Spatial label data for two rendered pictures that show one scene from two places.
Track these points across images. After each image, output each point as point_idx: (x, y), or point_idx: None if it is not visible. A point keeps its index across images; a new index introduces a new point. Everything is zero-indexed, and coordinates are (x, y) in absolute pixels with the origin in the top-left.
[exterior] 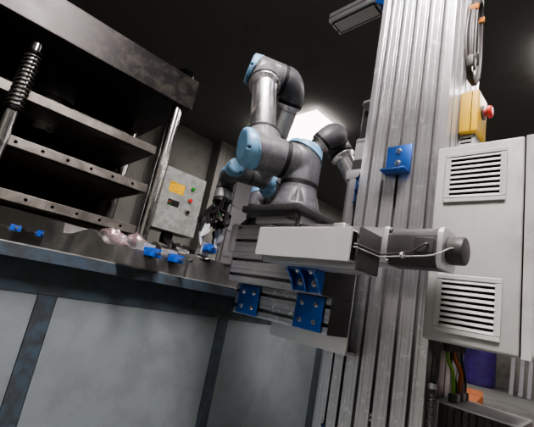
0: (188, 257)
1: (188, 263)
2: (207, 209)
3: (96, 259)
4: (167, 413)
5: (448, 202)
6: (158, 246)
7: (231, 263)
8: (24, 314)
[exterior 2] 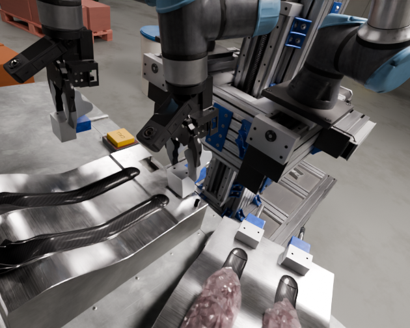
0: (204, 209)
1: (204, 214)
2: (178, 118)
3: (344, 327)
4: None
5: None
6: (82, 277)
7: (284, 170)
8: None
